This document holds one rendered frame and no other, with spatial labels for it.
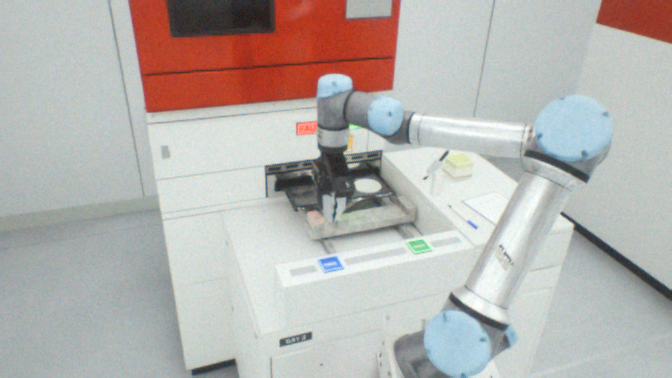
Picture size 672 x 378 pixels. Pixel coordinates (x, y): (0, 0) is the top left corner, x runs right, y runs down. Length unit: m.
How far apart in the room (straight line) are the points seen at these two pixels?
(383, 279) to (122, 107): 2.22
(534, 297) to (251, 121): 1.08
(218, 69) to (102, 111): 1.72
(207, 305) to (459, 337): 1.33
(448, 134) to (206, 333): 1.41
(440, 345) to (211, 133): 1.07
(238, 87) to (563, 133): 1.02
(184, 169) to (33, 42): 1.60
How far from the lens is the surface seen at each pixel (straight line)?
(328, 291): 1.36
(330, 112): 1.13
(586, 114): 0.96
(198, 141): 1.74
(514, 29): 4.04
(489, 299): 0.97
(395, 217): 1.73
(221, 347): 2.29
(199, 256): 1.97
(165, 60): 1.60
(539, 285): 1.78
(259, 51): 1.63
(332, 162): 1.18
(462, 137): 1.14
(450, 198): 1.71
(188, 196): 1.83
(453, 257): 1.48
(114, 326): 2.74
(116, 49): 3.17
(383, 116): 1.07
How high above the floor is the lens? 1.80
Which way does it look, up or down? 30 degrees down
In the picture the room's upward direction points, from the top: 2 degrees clockwise
